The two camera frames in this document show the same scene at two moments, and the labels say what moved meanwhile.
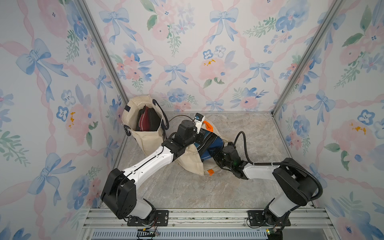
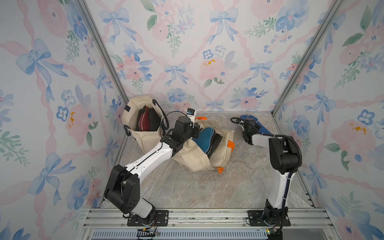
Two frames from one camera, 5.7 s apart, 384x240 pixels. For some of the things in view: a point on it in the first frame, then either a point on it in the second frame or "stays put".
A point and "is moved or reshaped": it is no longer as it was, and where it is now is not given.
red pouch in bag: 148,120 stays put
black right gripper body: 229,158 -> 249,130
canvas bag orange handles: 191,157 is moved or reshaped
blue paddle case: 209,142 -> 263,129
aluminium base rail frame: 209,223 stays put
